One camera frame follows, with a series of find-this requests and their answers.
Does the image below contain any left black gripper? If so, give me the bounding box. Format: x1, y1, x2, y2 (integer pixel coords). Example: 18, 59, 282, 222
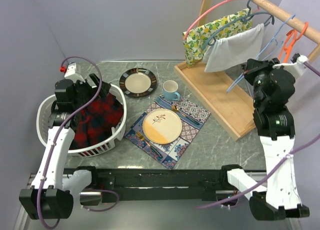
72, 73, 111, 109

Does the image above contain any red plaid garment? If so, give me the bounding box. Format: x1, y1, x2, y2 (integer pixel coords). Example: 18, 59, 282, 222
70, 93, 124, 150

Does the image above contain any orange plastic hanger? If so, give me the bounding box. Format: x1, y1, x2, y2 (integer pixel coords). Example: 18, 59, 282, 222
278, 22, 309, 63

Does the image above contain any white cloth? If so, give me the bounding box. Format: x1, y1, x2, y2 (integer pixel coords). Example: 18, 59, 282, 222
202, 23, 265, 72

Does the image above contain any dark blue hanger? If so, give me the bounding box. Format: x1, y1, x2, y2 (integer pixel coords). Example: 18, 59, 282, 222
201, 0, 275, 50

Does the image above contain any light blue wire hanger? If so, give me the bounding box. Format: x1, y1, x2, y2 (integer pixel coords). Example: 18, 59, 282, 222
226, 14, 296, 93

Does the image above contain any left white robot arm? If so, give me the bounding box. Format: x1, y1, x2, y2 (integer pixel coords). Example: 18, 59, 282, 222
19, 74, 124, 221

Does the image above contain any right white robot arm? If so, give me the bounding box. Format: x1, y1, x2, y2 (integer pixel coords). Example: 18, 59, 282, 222
219, 58, 310, 221

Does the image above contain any pink hanger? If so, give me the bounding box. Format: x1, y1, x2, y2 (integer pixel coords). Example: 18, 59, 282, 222
183, 0, 261, 40

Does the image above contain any wooden clothes rack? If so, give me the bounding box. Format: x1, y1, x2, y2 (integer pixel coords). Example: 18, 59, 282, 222
174, 0, 320, 140

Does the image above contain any dark rimmed striped plate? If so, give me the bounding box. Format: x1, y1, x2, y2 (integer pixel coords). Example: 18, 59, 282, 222
119, 68, 158, 98

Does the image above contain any white plastic laundry basket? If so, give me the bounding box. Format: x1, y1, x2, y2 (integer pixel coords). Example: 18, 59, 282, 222
36, 84, 127, 158

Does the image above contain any gold fork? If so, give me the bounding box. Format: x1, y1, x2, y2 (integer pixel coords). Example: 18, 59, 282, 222
136, 132, 163, 158

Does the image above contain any lemon print cloth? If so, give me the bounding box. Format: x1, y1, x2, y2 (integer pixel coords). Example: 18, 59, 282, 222
182, 8, 253, 68

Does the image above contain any blue ceramic mug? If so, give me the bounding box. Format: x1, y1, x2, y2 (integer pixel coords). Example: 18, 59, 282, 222
162, 80, 181, 101

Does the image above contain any cream and yellow plate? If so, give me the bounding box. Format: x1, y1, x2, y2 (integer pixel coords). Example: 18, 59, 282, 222
142, 108, 183, 145

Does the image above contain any patterned blue placemat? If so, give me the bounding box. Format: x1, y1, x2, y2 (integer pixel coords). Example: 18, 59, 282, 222
125, 94, 211, 169

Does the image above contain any gold spoon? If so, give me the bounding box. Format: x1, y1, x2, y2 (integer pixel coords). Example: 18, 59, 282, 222
171, 105, 200, 125

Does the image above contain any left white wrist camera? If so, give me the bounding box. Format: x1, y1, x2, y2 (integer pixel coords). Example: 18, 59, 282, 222
60, 62, 86, 83

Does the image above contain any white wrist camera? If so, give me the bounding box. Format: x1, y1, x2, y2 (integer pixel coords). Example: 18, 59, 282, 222
60, 62, 86, 83
272, 53, 309, 79

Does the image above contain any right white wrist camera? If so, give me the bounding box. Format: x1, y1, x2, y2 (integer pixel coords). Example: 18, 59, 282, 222
272, 53, 309, 79

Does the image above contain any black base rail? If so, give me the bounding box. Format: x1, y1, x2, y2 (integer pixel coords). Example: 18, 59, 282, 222
78, 165, 267, 207

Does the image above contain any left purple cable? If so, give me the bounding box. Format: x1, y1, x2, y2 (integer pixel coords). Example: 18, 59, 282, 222
36, 56, 120, 229

